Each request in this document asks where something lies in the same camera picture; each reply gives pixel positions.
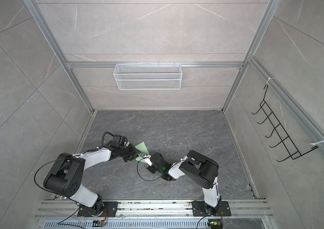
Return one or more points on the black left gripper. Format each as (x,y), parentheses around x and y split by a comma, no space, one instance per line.
(134,151)

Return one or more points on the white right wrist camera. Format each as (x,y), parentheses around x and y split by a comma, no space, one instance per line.
(146,159)

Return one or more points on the light green paper sheet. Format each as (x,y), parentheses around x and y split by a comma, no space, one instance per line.
(143,149)

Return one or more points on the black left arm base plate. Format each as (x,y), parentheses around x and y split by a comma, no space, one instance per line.
(99,209)

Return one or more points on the right small circuit board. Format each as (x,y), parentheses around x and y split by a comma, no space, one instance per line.
(215,224)

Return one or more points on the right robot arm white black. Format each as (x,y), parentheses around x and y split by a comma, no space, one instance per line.
(199,168)

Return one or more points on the small circuit board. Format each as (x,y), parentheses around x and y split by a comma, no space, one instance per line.
(99,223)
(215,224)

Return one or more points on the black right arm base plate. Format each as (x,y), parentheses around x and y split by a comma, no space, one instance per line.
(201,209)

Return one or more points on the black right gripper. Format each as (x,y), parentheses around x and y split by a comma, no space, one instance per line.
(152,171)

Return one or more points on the black wire hook rack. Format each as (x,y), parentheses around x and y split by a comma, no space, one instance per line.
(292,151)

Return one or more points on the left small circuit board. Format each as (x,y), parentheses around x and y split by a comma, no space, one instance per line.
(99,223)

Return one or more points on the white wire mesh basket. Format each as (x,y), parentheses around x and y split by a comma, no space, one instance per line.
(148,76)

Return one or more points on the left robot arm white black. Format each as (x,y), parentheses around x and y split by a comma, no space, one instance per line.
(65,176)

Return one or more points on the aluminium frame rail front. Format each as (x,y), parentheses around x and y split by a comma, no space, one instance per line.
(153,209)

